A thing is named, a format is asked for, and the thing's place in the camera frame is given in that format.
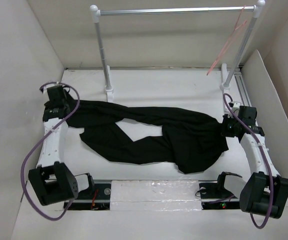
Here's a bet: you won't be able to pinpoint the black trousers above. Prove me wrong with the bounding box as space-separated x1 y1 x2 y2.
63 93 230 175

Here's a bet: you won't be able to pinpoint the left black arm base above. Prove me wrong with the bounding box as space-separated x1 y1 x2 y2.
68 180 112 211

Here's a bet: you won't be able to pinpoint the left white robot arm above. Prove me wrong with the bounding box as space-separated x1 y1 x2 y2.
28 85 96 206

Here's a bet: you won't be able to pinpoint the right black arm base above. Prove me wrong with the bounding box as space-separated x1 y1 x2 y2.
195 180 240 211

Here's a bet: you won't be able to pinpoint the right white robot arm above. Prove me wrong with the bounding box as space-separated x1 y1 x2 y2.
215 101 288 219

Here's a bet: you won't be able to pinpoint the white and silver clothes rack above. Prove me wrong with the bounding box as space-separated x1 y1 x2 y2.
89 0 268 102

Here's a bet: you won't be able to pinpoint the white foam block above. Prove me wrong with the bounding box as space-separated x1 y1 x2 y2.
110 180 202 212

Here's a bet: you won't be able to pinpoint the orange zip tie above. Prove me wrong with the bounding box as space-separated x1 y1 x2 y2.
90 189 99 210

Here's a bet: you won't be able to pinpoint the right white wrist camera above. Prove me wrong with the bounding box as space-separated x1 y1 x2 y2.
228 101 242 112

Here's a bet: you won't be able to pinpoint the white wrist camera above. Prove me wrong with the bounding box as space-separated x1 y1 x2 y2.
228 101 242 112
42 81 61 89

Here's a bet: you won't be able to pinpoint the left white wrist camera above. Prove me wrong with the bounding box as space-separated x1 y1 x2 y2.
42 81 61 89

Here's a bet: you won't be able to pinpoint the aluminium rail right side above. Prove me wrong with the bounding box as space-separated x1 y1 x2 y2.
234 64 255 108

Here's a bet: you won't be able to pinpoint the pink wire hanger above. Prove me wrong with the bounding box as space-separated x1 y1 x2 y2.
206 5 248 76

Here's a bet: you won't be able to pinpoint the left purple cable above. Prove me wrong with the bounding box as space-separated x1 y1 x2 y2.
20 81 81 221

